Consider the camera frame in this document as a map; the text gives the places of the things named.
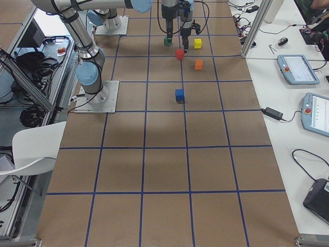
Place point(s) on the yellow wooden block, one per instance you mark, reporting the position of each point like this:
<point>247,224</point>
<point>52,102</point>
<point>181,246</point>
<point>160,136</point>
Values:
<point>197,43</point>

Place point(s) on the orange wooden block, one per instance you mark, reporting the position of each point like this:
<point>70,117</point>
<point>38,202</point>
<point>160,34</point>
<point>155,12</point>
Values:
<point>198,65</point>

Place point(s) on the red wooden block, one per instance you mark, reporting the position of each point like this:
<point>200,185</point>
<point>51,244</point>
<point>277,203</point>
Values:
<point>179,54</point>

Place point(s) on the aluminium frame post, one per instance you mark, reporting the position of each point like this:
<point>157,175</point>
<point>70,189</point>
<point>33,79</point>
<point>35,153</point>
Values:
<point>263,9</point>

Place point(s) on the upper teach pendant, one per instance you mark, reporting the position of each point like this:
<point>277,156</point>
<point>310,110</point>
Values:
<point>296,70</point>

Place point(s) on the black power adapter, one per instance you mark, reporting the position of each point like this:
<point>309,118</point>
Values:
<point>272,113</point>

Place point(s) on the teach pendant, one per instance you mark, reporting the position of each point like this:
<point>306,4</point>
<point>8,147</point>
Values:
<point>296,70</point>
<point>314,115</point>

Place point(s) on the lower teach pendant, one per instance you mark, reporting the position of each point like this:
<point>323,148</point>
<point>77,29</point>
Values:
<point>314,115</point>

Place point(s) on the blue wooden block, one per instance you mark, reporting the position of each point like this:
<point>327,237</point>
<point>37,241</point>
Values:
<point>179,95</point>

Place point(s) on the green wooden block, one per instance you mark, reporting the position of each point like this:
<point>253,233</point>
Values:
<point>166,42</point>

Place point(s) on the white plastic chair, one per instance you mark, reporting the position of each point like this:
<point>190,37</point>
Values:
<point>34,151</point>

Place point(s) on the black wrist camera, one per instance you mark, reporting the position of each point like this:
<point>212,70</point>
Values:
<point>196,27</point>

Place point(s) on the black laptop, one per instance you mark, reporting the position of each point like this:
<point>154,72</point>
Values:
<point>316,201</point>

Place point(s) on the black computer mouse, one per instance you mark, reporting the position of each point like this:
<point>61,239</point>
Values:
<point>282,41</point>

